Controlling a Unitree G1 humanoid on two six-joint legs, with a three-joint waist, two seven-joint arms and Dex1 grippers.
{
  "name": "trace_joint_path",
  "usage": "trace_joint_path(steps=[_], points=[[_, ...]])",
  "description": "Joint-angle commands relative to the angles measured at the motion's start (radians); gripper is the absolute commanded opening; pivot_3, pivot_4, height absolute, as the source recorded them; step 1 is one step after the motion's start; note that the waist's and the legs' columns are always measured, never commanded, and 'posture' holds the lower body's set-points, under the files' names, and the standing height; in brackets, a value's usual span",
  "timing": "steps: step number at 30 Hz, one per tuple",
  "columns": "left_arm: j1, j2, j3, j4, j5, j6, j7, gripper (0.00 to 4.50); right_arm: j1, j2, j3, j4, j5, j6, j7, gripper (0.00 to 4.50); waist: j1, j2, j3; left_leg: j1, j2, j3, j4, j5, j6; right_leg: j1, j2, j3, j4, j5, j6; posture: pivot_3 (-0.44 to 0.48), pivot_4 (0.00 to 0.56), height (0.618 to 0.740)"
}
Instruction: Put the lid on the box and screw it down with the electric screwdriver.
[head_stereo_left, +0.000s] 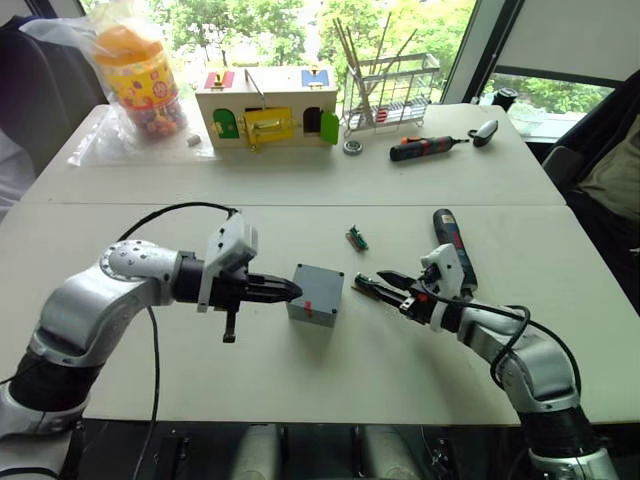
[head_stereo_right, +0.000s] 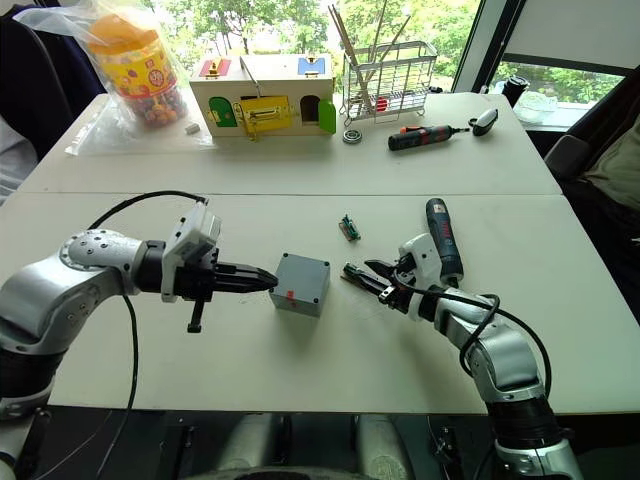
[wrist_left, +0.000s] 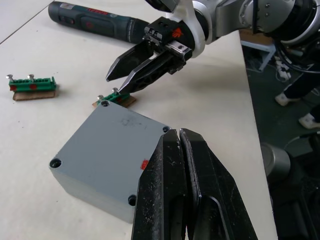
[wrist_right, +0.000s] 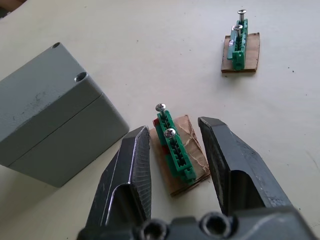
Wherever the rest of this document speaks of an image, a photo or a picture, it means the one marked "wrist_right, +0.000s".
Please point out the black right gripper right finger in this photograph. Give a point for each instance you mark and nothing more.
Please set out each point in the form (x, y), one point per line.
(240, 167)

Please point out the brown cardboard piece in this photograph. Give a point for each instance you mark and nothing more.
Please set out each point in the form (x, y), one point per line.
(191, 152)
(252, 53)

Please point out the silver pan head screw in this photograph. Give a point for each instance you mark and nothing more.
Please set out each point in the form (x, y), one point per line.
(241, 15)
(170, 133)
(160, 108)
(237, 30)

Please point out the green screw holder block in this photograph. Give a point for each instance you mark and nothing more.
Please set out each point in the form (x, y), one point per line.
(176, 152)
(238, 50)

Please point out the grey metal box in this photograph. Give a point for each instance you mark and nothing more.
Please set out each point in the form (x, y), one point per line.
(67, 150)

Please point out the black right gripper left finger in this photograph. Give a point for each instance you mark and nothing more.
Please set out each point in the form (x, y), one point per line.
(120, 175)

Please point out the grey box lid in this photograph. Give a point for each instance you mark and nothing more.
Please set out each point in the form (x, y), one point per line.
(42, 95)

